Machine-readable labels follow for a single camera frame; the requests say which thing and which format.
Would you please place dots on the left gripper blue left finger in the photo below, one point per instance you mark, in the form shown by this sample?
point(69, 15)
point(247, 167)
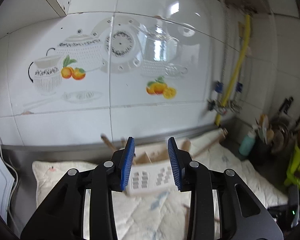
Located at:
point(122, 160)

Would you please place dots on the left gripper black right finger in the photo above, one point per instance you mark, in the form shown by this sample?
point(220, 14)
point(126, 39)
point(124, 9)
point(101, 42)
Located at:
point(180, 165)

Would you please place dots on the wooden chopstick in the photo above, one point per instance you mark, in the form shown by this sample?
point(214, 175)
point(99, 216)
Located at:
point(157, 152)
point(107, 142)
point(205, 141)
point(142, 159)

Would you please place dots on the beige plastic utensil holder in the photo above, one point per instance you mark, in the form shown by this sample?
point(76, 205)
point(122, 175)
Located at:
point(150, 178)

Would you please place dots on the white quilted mat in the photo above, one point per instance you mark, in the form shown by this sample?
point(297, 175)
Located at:
point(165, 215)

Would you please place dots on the teal soap bottle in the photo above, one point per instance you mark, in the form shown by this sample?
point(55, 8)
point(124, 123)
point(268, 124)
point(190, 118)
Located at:
point(248, 142)

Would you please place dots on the metal water valve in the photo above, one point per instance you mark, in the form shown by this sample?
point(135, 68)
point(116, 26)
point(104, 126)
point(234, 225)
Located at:
point(215, 105)
point(233, 104)

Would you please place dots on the green plastic basket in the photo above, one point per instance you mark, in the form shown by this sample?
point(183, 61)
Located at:
point(293, 170)

